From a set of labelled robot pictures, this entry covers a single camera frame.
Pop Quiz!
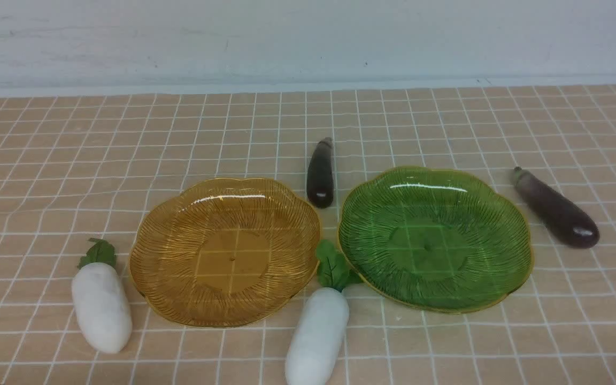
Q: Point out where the dark purple eggplant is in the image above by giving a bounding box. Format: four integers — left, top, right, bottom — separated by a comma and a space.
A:
306, 137, 335, 209

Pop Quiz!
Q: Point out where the white radish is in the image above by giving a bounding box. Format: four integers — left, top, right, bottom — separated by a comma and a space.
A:
284, 240, 361, 384
71, 238, 133, 355

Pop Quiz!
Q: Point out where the amber ribbed glass plate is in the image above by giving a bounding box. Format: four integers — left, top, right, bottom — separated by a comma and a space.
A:
128, 178, 322, 328

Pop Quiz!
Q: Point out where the green ribbed glass plate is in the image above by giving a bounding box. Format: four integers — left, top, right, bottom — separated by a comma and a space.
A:
337, 166, 535, 314

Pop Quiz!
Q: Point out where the beige checked tablecloth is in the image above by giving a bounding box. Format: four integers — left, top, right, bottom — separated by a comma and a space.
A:
0, 85, 616, 384

